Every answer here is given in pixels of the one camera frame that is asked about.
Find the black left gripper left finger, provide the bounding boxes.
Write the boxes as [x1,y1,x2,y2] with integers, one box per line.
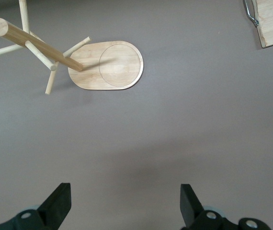
[0,183,72,230]

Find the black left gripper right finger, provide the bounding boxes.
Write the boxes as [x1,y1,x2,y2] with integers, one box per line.
[179,184,271,230]

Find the wooden cup rack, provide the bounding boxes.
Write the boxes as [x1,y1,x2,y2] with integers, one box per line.
[0,0,144,96]

